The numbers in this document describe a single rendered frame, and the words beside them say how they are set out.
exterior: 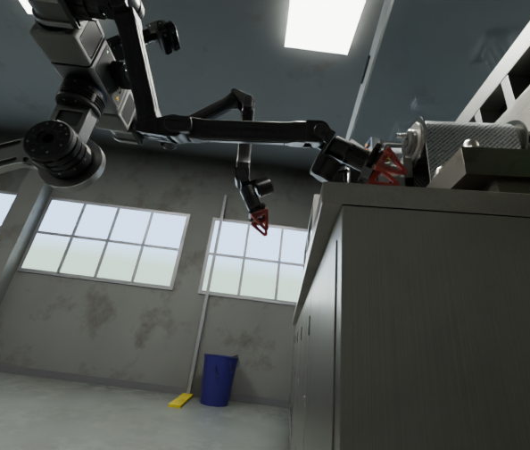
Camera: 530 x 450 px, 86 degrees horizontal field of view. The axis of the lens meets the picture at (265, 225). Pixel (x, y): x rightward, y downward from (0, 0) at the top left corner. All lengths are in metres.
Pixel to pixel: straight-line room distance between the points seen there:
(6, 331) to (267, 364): 3.28
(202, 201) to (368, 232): 4.16
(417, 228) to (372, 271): 0.10
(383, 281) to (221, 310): 3.66
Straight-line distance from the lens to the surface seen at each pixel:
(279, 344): 4.00
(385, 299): 0.42
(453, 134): 0.96
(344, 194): 0.46
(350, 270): 0.42
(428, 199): 0.49
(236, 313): 4.00
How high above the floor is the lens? 0.65
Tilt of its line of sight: 23 degrees up
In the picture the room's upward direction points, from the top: 7 degrees clockwise
